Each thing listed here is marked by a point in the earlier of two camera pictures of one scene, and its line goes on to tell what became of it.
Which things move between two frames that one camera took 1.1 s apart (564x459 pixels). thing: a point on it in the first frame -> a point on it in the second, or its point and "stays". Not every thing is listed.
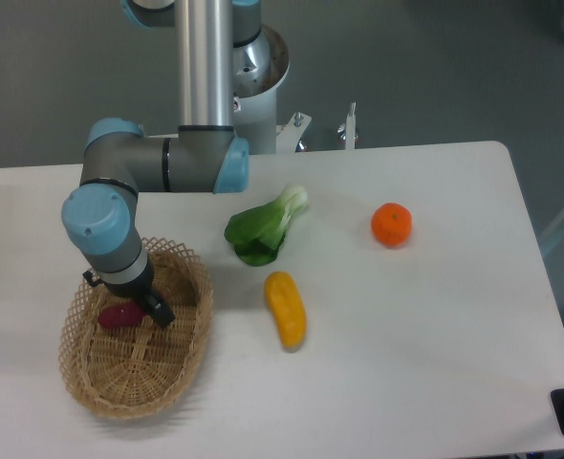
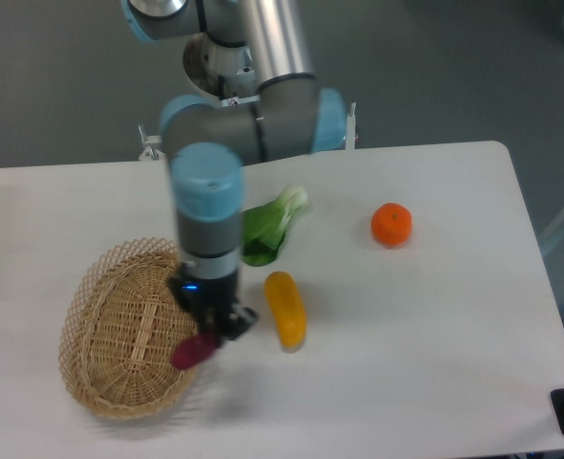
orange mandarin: (392, 224) stays
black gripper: (155, 304) -> (212, 305)
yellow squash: (288, 308) stays
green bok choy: (256, 233) stays
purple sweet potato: (120, 315) -> (190, 350)
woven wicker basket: (136, 371) stays
